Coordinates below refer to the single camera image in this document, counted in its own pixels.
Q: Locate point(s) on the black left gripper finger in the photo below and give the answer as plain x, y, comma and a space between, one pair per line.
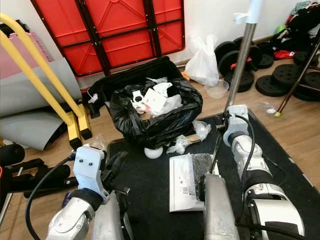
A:
119, 161

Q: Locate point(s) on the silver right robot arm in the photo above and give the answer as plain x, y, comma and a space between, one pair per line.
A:
245, 155

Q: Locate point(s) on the black floor mat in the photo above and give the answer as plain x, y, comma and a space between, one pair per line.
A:
155, 200

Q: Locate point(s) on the crumpled clear plastic wrap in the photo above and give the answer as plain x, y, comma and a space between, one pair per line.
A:
179, 145
201, 130

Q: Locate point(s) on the clear wrapper with label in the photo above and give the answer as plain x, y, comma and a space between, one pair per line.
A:
97, 142

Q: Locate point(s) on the clear plastic bowl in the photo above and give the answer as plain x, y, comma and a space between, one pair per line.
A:
217, 91

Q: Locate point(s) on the white ball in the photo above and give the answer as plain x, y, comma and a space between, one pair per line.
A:
153, 153

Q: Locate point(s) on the small blue wrapper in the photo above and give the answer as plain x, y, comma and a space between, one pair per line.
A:
68, 200

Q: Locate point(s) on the black trash bag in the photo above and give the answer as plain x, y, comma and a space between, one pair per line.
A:
160, 131

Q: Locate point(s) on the dark stick with yellow tip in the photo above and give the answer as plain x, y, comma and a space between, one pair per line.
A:
279, 110

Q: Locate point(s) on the black dumbbell with plates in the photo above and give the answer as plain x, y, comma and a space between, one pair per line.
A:
230, 62

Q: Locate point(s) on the black weight plate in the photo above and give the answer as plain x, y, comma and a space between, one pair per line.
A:
271, 86
309, 86
287, 75

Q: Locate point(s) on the white plastic bag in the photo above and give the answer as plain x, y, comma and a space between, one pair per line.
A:
202, 65

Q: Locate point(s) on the white crumpled paper trash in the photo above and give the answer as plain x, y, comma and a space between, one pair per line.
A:
155, 100

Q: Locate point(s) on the black exercise equipment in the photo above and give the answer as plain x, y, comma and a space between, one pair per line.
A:
40, 175

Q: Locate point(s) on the black open suitcase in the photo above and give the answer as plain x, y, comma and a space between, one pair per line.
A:
125, 72

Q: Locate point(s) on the grey right robot leg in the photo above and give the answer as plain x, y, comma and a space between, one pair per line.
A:
220, 215

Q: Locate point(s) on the small red item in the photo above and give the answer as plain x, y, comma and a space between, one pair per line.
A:
284, 54

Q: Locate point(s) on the red folding table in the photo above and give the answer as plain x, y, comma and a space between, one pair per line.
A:
125, 52

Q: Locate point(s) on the grey foam mat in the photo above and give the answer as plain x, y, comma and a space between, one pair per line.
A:
25, 100

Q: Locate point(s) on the black bag pile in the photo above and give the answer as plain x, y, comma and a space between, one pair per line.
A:
302, 27

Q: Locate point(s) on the pink foam mat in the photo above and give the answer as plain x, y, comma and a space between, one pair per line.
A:
37, 45

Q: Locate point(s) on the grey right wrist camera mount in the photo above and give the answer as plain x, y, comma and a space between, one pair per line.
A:
237, 127

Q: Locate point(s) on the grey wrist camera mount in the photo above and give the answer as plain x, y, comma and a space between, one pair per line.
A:
237, 127
90, 170

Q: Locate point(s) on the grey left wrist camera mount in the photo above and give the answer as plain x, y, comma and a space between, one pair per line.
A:
90, 170

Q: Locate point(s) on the yellow metal tube frame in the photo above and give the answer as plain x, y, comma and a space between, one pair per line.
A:
85, 127

